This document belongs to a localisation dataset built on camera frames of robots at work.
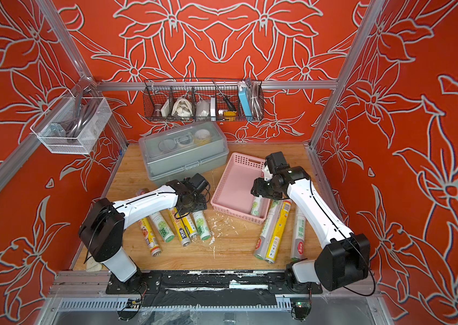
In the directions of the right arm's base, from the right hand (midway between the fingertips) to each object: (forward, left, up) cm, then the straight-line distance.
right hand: (253, 191), depth 79 cm
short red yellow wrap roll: (-15, +42, -14) cm, 47 cm away
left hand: (-1, +23, -12) cm, 26 cm away
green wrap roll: (0, -3, -13) cm, 13 cm away
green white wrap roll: (-9, +21, -13) cm, 26 cm away
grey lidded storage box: (+18, +32, +3) cm, 37 cm away
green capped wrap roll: (-14, +35, -13) cm, 40 cm away
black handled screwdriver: (+40, +11, +14) cm, 44 cm away
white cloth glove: (-25, +62, -15) cm, 69 cm away
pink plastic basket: (+9, +9, -17) cm, 21 cm away
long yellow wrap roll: (-11, -11, -15) cm, 21 cm away
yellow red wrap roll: (-11, +30, -14) cm, 35 cm away
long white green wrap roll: (-18, -3, -13) cm, 22 cm away
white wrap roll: (-18, -17, -14) cm, 28 cm away
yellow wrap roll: (-8, +27, -14) cm, 31 cm away
